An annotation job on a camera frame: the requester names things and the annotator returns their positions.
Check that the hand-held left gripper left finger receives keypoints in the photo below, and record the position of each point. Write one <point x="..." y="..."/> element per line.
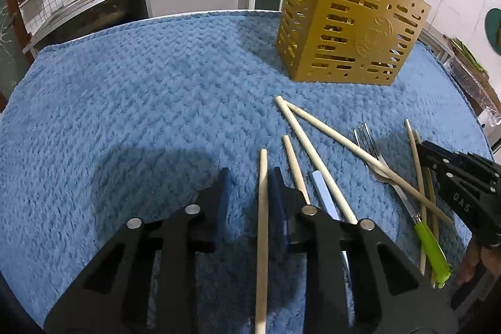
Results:
<point x="223" y="201"/>

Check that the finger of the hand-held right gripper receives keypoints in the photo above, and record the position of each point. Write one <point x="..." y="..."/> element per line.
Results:
<point x="450" y="160"/>
<point x="469" y="208"/>

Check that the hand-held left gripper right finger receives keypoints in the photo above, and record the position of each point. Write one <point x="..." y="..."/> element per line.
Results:
<point x="276" y="208"/>

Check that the wooden chopstick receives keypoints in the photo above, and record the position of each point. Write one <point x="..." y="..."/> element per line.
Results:
<point x="344" y="142"/>
<point x="261" y="240"/>
<point x="293" y="165"/>
<point x="309" y="150"/>
<point x="414" y="158"/>
<point x="429" y="185"/>

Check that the silver metal utensil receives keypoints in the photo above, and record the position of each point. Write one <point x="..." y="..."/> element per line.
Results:
<point x="323" y="193"/>

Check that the person's right hand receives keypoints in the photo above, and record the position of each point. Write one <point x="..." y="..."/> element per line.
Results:
<point x="471" y="259"/>

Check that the blue textured blanket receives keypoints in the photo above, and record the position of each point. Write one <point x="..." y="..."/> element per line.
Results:
<point x="137" y="103"/>

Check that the green round object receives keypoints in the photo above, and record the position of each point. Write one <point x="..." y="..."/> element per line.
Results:
<point x="494" y="28"/>

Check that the steel sink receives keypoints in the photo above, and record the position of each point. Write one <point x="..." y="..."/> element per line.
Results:
<point x="82" y="1"/>

